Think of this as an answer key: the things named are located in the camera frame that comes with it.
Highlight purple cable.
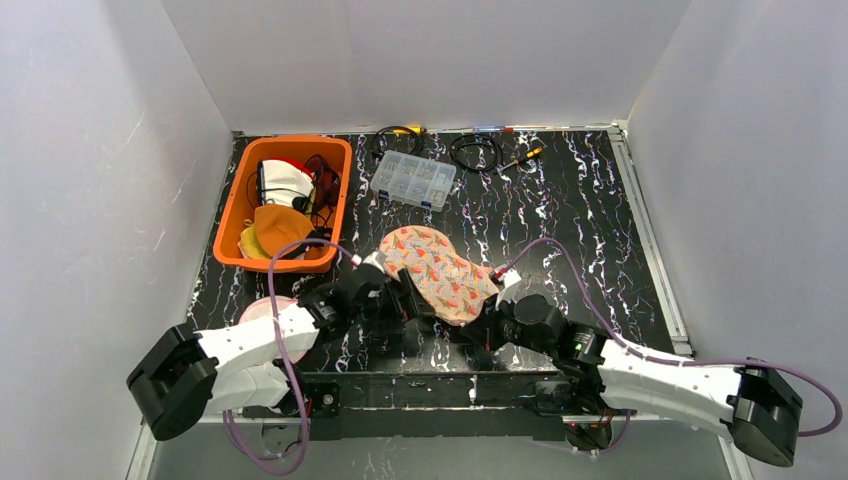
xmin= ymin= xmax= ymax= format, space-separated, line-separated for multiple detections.
xmin=221 ymin=238 xmax=366 ymax=477
xmin=493 ymin=237 xmax=845 ymax=439

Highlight orange plastic bin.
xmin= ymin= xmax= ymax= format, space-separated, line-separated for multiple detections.
xmin=213 ymin=135 xmax=353 ymax=273

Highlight aluminium right rail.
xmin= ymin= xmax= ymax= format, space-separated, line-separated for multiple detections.
xmin=609 ymin=120 xmax=757 ymax=480

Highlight floral pink fabric pouch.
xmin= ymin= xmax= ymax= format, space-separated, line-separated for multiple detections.
xmin=378 ymin=225 xmax=499 ymax=326

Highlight orange bra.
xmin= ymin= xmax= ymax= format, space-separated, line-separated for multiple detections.
xmin=253 ymin=204 xmax=332 ymax=257

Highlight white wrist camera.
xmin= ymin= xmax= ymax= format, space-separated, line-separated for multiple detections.
xmin=351 ymin=251 xmax=386 ymax=275
xmin=494 ymin=268 xmax=522 ymax=308

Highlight black coiled cable right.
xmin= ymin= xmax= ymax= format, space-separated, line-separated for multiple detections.
xmin=449 ymin=133 xmax=505 ymax=174

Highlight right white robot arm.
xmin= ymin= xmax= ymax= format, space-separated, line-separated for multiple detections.
xmin=462 ymin=294 xmax=803 ymax=468

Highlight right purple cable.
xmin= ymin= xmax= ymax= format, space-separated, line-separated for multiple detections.
xmin=493 ymin=237 xmax=845 ymax=439

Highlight dark maroon bra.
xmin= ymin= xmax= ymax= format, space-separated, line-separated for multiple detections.
xmin=305 ymin=154 xmax=341 ymax=226

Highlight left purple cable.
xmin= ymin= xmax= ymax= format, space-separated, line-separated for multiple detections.
xmin=221 ymin=238 xmax=366 ymax=477

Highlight black coiled cable left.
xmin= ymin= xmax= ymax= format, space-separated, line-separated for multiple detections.
xmin=370 ymin=125 xmax=426 ymax=160

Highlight black coiled cable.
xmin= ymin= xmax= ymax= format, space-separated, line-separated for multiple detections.
xmin=449 ymin=133 xmax=505 ymax=174
xmin=370 ymin=125 xmax=426 ymax=160

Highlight clear plastic screw box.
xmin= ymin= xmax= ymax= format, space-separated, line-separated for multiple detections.
xmin=370 ymin=150 xmax=457 ymax=212

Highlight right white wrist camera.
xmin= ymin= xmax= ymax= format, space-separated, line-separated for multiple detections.
xmin=494 ymin=268 xmax=522 ymax=308

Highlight yellow handled screwdriver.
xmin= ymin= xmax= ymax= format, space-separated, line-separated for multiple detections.
xmin=497 ymin=147 xmax=544 ymax=174

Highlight white mesh laundry bag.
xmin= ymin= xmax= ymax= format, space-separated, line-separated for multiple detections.
xmin=237 ymin=296 xmax=313 ymax=364

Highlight white bra black straps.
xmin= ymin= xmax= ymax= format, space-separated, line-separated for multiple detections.
xmin=254 ymin=157 xmax=316 ymax=210

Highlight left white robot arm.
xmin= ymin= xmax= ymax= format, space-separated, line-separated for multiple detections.
xmin=126 ymin=265 xmax=435 ymax=441

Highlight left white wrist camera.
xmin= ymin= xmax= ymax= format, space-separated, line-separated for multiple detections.
xmin=351 ymin=251 xmax=386 ymax=275

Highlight red garment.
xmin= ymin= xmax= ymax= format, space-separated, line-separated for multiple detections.
xmin=286 ymin=159 xmax=314 ymax=176

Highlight yellow bra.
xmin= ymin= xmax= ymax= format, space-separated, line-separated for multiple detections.
xmin=238 ymin=221 xmax=269 ymax=260

